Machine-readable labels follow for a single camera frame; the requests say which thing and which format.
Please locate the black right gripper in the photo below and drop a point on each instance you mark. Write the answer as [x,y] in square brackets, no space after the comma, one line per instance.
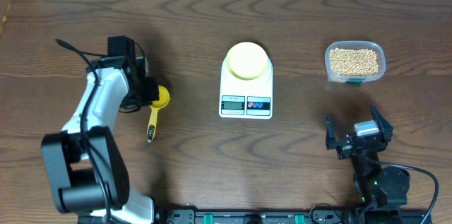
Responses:
[343,150]

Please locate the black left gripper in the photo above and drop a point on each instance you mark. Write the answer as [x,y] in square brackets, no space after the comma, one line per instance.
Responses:
[152,85]

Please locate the yellow measuring scoop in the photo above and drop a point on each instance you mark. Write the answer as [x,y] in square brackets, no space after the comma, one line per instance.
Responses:
[164,99]

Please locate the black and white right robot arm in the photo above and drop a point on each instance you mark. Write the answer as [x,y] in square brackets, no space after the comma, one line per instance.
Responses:
[380,187]

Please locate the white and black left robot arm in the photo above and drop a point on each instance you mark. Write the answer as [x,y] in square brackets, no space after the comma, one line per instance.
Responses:
[87,175]

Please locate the white digital kitchen scale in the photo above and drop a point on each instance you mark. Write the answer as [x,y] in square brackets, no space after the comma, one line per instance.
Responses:
[246,99]

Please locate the yellow bowl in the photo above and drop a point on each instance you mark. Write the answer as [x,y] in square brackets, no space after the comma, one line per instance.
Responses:
[246,61]

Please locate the clear plastic container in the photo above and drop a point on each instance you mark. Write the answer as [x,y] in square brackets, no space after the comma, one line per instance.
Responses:
[333,77]

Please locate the soybeans in container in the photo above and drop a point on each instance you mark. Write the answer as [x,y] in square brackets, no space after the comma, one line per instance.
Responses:
[354,62]

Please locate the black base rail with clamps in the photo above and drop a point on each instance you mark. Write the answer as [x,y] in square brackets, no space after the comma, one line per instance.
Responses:
[316,215]

